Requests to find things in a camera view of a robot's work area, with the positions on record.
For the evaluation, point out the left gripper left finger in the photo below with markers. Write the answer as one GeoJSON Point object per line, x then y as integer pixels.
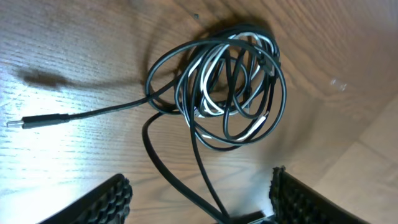
{"type": "Point", "coordinates": [108, 203]}

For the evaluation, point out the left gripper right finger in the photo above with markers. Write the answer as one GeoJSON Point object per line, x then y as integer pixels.
{"type": "Point", "coordinates": [295, 202]}

